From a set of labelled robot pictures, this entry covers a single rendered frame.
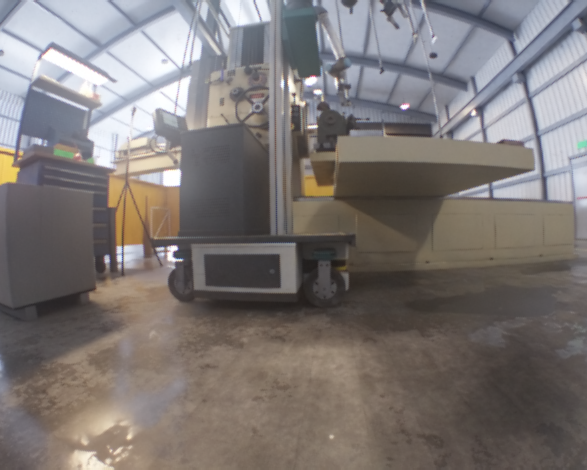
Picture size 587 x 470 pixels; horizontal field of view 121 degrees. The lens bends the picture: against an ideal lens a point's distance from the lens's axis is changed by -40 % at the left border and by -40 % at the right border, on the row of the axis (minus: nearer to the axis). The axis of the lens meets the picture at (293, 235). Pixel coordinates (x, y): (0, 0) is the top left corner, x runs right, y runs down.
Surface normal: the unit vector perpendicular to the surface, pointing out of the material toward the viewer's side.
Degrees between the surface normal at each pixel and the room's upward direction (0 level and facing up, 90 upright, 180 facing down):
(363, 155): 90
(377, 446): 0
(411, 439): 0
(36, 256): 90
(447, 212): 90
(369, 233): 90
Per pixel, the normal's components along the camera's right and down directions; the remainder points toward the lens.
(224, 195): -0.14, 0.02
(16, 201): 0.99, -0.02
